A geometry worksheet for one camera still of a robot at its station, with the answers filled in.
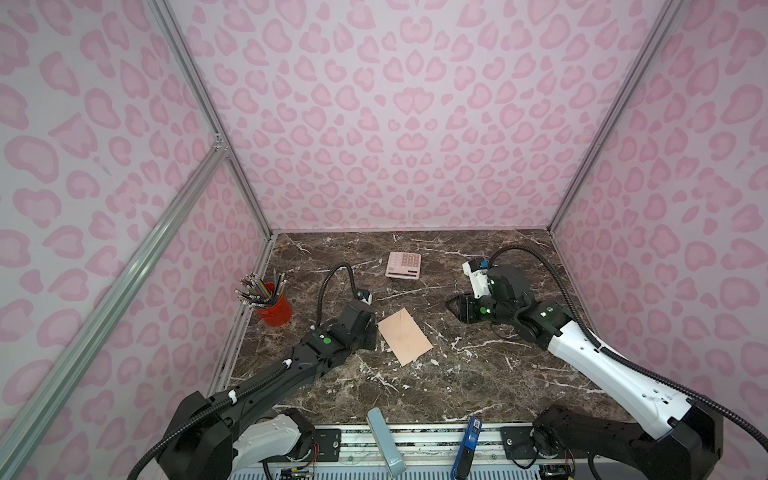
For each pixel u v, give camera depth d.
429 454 0.72
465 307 0.65
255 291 0.85
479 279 0.68
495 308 0.62
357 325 0.62
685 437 0.37
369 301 0.76
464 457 0.70
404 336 0.93
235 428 0.41
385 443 0.73
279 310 0.90
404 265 1.07
